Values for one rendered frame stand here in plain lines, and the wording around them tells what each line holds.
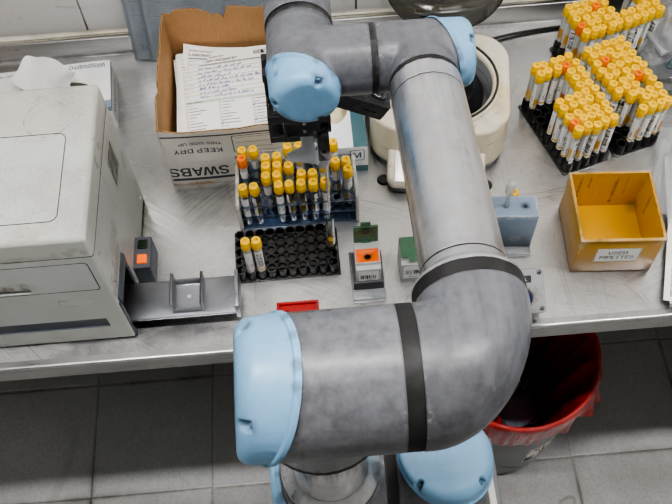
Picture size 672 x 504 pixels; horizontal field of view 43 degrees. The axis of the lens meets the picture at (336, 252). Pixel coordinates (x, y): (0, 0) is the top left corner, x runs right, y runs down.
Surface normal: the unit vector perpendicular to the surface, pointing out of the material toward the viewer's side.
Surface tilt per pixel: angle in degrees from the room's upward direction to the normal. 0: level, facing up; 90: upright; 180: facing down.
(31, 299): 90
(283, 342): 9
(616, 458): 0
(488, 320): 22
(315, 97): 90
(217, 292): 0
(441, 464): 8
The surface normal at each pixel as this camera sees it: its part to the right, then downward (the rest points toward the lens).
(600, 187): 0.00, 0.86
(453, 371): 0.20, -0.18
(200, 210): -0.03, -0.51
